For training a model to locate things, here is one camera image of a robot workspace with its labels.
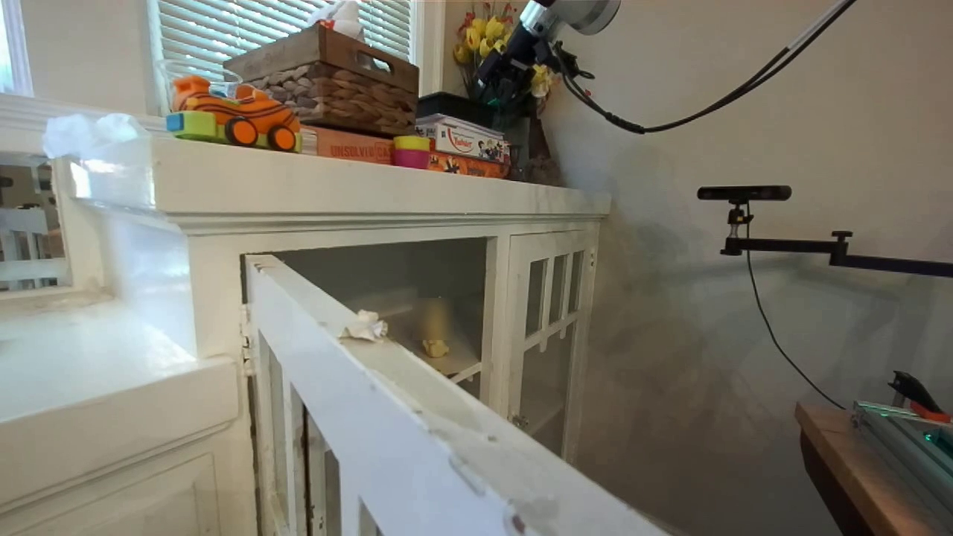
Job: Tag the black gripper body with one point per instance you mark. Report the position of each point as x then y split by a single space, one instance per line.
524 49

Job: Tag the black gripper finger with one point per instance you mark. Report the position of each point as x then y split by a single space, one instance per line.
524 91
480 84

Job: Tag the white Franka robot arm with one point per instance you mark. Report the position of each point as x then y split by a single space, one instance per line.
586 14

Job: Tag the black tray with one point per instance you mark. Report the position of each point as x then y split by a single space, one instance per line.
443 101

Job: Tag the white tall cabinet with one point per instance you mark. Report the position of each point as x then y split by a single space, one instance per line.
348 183

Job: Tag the white closed cabinet door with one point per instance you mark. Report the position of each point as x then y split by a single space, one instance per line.
519 328

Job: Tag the white open cabinet door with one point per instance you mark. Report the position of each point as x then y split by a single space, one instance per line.
398 419

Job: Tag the white low cabinet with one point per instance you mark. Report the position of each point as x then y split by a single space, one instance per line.
101 396

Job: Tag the yellow flower bouquet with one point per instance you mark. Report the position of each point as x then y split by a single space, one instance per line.
477 36

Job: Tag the white board game box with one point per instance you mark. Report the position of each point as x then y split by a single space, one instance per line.
465 139

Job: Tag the dark vase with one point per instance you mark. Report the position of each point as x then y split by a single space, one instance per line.
535 151

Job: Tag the orange board game box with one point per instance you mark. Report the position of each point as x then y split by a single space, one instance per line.
471 165

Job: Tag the yellow and pink cup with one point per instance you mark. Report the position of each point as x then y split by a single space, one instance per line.
413 151

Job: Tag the brown wicker basket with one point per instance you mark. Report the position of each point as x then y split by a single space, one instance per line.
337 92

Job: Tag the orange wooden box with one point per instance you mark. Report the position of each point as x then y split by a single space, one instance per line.
348 145

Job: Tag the white tissue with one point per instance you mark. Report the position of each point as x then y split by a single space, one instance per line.
348 20

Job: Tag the orange toy truck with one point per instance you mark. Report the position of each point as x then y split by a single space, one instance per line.
256 113

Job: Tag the small yellow rabbit figurine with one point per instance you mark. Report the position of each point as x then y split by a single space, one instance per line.
436 332

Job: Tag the small white crumpled object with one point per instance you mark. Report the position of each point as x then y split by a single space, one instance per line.
366 326

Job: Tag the wooden table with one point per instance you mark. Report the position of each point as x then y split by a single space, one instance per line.
844 466

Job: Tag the black stereo camera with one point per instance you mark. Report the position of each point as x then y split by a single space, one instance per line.
745 191

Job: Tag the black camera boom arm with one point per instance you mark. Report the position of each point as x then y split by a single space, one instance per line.
795 243

